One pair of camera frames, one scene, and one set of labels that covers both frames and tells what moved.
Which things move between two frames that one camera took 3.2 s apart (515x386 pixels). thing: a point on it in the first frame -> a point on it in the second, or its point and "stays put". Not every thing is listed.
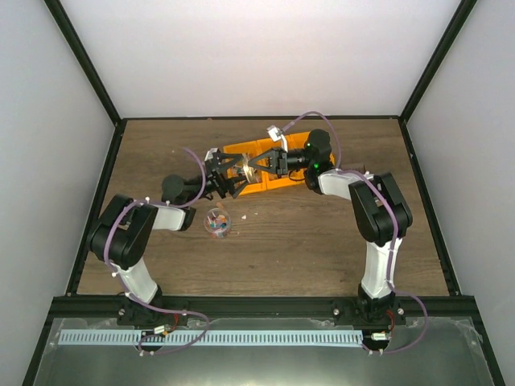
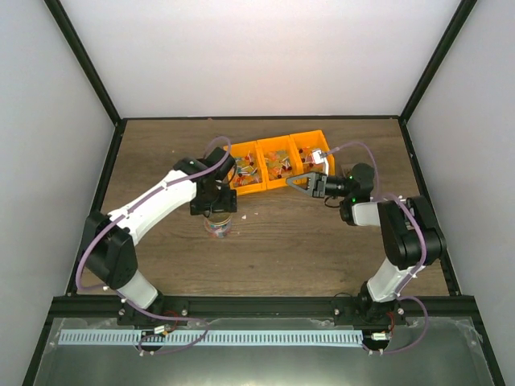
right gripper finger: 272,166 -> 303,182
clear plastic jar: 216,222 stays put
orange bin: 236,156 stays put
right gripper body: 282,161 -> 320,186
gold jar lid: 250,173 -> 220,218
